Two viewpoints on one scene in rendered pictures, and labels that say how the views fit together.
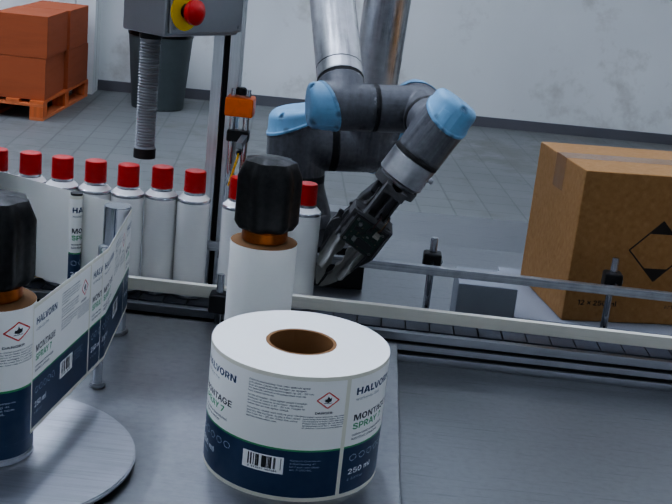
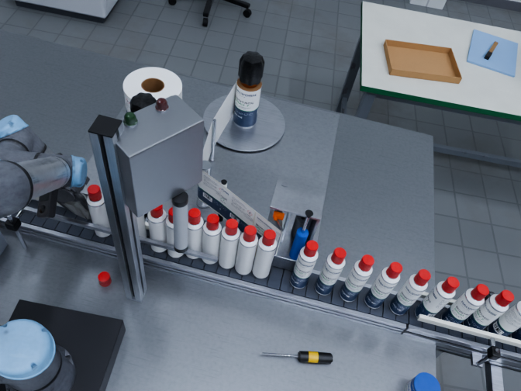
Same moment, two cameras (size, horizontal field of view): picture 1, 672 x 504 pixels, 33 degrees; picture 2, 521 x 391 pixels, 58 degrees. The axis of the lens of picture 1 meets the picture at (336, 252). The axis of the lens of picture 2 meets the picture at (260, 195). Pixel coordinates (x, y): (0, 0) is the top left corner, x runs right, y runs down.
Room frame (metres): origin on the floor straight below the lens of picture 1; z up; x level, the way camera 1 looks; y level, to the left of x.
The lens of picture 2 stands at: (2.39, 0.53, 2.11)
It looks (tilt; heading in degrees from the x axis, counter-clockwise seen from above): 52 degrees down; 183
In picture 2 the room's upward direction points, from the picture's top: 11 degrees clockwise
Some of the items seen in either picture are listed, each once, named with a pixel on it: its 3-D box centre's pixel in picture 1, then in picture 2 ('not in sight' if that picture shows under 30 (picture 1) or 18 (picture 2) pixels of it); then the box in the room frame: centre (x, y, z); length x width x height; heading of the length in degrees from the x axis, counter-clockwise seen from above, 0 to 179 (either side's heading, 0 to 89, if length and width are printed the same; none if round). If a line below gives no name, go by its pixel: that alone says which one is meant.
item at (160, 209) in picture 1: (159, 229); (175, 232); (1.70, 0.28, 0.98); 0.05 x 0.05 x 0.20
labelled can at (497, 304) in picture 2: not in sight; (488, 312); (1.70, 1.17, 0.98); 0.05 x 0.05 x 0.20
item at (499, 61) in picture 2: not in sight; (493, 52); (0.07, 1.45, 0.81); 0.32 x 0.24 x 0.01; 170
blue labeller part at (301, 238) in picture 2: not in sight; (297, 247); (1.65, 0.63, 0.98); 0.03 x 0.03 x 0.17
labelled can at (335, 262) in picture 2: not in sight; (331, 271); (1.70, 0.73, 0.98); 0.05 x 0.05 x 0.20
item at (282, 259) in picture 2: not in sight; (290, 226); (1.60, 0.59, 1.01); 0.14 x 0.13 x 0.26; 89
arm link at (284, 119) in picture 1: (300, 138); (22, 354); (2.13, 0.09, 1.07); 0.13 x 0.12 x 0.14; 102
